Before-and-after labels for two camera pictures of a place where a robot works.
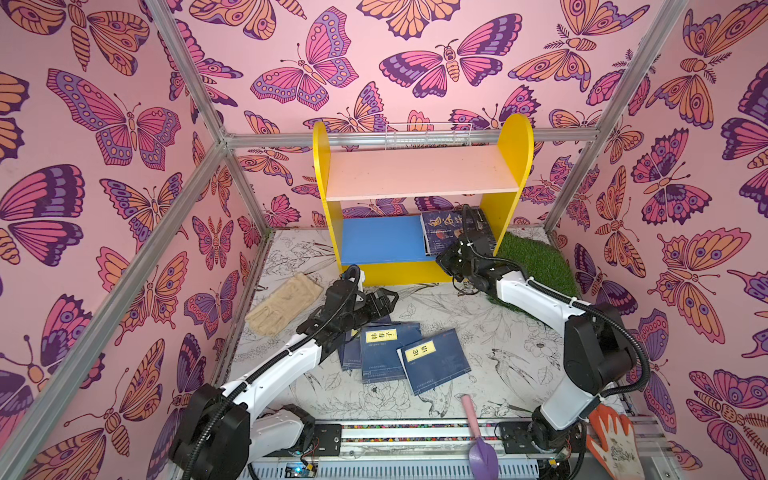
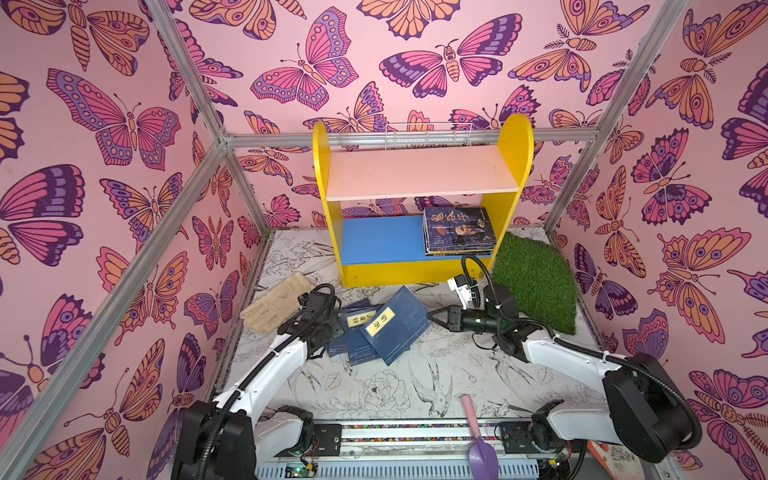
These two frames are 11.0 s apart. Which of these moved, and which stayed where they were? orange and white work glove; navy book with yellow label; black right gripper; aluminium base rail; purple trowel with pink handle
Moved: navy book with yellow label; black right gripper
Stayed: aluminium base rail; orange and white work glove; purple trowel with pink handle
